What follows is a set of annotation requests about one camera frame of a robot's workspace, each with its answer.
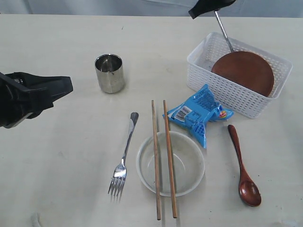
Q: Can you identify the white backdrop curtain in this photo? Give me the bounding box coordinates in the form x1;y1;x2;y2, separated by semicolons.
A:
0;0;303;18

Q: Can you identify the dark metal knife handle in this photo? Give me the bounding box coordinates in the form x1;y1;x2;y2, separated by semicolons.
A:
214;10;234;52

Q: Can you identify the wooden chopstick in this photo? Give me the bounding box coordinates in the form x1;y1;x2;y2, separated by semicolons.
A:
151;100;161;220
163;100;178;218

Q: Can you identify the white perforated plastic basket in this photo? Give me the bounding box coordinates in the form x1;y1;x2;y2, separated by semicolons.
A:
187;32;293;119

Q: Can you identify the brown wooden plate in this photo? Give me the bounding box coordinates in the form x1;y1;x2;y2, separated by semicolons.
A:
211;51;274;97

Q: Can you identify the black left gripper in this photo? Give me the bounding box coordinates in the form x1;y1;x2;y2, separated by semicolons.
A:
0;73;73;129

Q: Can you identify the brown wooden spoon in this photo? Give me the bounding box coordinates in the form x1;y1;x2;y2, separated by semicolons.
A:
228;124;261;207

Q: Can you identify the stainless steel cup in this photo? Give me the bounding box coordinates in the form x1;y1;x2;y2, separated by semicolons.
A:
95;53;125;94

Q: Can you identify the pale green ceramic bowl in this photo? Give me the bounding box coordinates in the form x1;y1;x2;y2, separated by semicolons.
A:
136;131;205;197

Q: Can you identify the blue snack packet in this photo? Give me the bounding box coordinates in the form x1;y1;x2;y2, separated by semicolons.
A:
163;84;234;148

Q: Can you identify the silver metal utensil handle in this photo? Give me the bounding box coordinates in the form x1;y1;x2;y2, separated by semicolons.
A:
108;112;139;197

